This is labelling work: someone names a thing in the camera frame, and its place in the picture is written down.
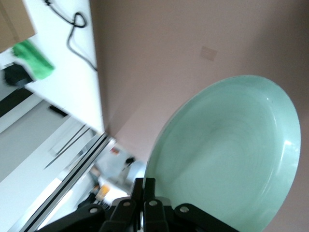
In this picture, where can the brown table cover mat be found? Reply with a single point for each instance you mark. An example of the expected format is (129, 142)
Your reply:
(169, 48)

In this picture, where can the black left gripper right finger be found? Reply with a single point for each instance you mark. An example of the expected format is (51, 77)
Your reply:
(157, 217)

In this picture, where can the aluminium table edge profile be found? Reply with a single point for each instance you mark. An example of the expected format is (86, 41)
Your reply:
(72, 176)

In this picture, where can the pale green round plate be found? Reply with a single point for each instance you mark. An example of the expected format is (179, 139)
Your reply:
(229, 157)

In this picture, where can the small square tape patch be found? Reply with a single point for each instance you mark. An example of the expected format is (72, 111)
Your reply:
(208, 53)

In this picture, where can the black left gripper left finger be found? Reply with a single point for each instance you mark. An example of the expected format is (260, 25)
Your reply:
(116, 217)

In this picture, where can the brown cardboard box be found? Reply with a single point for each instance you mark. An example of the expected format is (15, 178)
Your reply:
(14, 21)

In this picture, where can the black blurry object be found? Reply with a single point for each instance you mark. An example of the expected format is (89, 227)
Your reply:
(17, 75)

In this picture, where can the green cloth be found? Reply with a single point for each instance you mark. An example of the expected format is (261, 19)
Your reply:
(33, 60)

